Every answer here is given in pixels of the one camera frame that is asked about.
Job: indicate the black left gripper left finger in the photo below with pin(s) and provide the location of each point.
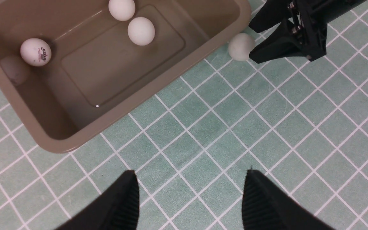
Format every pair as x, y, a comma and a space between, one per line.
115, 209

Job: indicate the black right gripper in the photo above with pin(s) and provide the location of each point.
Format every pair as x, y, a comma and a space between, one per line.
305, 37

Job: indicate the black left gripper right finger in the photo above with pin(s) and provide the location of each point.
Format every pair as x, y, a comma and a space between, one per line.
267, 207

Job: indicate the white printed table-tennis ball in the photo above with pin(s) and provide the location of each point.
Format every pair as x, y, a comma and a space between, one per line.
35, 52

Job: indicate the green checkered tablecloth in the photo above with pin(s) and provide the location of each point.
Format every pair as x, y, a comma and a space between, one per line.
303, 124

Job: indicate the brown plastic bin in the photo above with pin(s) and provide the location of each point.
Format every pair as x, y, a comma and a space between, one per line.
96, 74

